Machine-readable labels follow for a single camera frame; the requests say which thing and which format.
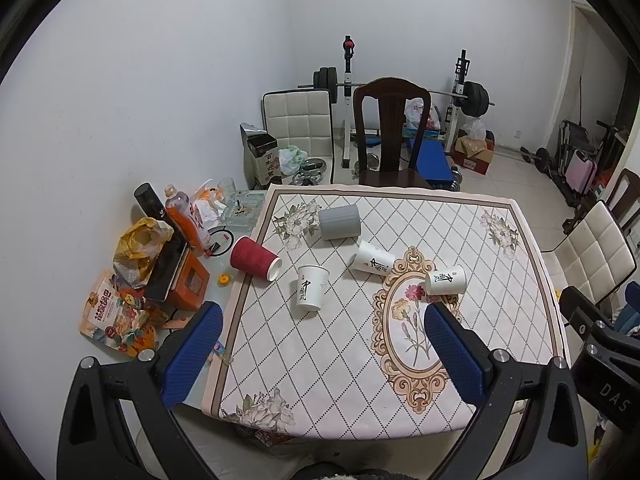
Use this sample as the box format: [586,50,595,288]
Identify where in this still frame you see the white squat rack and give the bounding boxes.
[337,35,470,169]

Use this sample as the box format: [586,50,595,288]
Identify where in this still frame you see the white padded chair right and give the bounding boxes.
[542,200,637,304]

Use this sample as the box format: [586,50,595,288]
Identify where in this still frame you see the orange snack bag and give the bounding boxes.
[79,270,168,358]

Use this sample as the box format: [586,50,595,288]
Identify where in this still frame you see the orange box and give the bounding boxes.
[165,248,209,312]

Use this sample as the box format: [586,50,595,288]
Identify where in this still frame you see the plastic drink bottle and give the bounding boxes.
[165,184,208,255]

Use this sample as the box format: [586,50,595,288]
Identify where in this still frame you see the barbell with black plates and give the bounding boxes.
[298,67,494,117]

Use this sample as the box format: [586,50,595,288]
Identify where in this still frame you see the dark wooden chair right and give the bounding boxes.
[605,168,640,234]

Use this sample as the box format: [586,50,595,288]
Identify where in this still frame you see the white paper cup upright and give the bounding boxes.
[295,264,330,312]

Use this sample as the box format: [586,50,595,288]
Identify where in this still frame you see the red ribbed paper cup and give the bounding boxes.
[230,236,283,282]

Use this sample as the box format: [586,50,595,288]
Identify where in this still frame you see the white calligraphy paper cup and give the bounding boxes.
[350,240,396,275]

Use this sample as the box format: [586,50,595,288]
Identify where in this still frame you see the open black and white box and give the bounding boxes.
[240,122,282,188]

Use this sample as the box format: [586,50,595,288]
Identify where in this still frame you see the grey ribbed cup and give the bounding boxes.
[319,205,361,240]

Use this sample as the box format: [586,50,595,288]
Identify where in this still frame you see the white paper cup with birds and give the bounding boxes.
[424,266,468,296]

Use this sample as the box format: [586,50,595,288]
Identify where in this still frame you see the pink suitcase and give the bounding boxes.
[565,150,597,195]

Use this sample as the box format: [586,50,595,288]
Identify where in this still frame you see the cardboard box on floor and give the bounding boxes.
[451,130,495,176]

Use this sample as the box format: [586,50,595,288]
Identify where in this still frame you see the dark wooden chair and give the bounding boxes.
[352,77,431,188]
[605,168,640,234]

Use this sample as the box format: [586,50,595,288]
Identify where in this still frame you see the blue weight bench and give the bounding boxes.
[416,140,456,190]

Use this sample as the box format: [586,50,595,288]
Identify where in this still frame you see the black cylinder bottle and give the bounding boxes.
[134,182,166,220]

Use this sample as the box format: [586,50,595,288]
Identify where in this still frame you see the glass ashtray tray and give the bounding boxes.
[221,190,266,230]

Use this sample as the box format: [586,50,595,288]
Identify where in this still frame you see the floral diamond pattern tablecloth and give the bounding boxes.
[198,185,567,440]

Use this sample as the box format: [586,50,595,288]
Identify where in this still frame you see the yellow plastic bag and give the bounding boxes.
[113,217,174,289]

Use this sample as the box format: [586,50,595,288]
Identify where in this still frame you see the yellow bottle cap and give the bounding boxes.
[217,273,231,286]

